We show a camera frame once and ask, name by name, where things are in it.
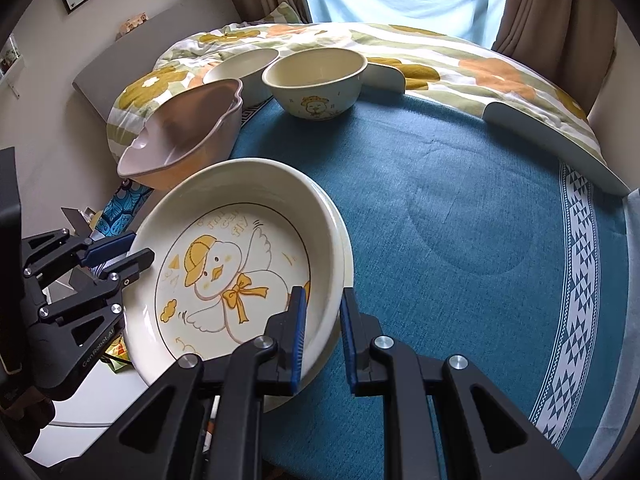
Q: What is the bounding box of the teal patterned table cloth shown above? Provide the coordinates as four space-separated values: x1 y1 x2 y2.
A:
233 90 639 479

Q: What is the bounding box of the cream duck bowl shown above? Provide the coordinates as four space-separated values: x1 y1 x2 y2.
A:
262 48 368 122

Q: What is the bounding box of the plain cream bowl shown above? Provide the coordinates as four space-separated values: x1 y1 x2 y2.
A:
203 49 280 108

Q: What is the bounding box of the floral striped duvet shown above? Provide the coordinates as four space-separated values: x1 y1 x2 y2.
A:
106 22 603 159

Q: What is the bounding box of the white folding bed table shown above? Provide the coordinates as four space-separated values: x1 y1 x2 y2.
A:
362 62 631 196

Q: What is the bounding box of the pink wavy-edged bowl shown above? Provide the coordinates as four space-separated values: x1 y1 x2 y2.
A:
117 78 243 191

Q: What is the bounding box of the large duck plate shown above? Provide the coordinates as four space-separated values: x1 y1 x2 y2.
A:
124 158 324 384

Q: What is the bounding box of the grey headboard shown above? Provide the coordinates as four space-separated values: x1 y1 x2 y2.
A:
73 0 240 120

